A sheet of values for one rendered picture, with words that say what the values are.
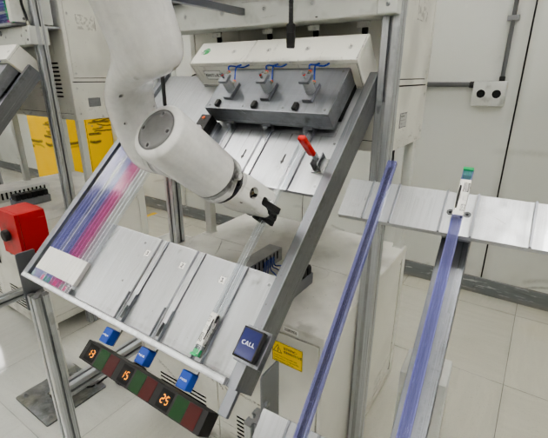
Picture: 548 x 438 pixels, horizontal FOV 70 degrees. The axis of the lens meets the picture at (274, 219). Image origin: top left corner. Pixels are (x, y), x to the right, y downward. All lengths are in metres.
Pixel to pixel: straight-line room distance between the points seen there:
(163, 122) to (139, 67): 0.08
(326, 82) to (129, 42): 0.50
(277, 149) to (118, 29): 0.49
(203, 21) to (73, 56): 0.99
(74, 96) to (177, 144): 1.55
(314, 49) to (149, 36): 0.53
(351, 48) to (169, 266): 0.61
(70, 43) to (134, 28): 1.57
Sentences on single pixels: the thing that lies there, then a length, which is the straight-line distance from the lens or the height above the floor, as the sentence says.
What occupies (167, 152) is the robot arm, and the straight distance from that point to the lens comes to 0.53.
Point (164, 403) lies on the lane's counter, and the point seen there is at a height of 0.66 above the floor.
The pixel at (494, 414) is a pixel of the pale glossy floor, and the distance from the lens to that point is 1.84.
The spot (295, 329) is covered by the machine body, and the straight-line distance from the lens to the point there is 0.99.
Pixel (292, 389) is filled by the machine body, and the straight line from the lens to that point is 1.11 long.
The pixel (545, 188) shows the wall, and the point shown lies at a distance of 2.40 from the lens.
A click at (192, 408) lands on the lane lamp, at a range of 0.74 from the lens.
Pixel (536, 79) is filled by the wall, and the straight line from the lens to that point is 2.34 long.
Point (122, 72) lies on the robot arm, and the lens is 0.54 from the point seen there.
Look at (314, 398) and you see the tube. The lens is 0.53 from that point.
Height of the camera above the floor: 1.19
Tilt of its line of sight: 20 degrees down
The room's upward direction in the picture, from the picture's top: straight up
